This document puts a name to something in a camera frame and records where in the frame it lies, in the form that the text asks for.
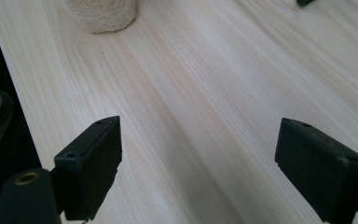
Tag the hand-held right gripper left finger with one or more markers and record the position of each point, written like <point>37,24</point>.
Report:
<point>88,168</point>

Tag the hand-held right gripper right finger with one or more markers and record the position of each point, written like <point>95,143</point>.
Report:
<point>320,168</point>

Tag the beige coarse fibre roll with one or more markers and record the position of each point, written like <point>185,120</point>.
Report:
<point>102,14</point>

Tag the small black object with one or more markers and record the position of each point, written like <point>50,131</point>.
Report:
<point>304,2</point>

